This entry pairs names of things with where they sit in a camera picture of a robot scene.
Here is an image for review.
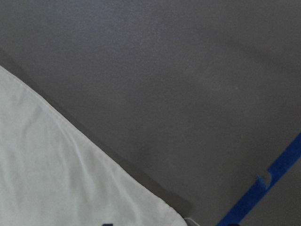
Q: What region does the cream long-sleeve graphic shirt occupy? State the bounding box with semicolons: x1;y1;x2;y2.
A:
0;68;186;226

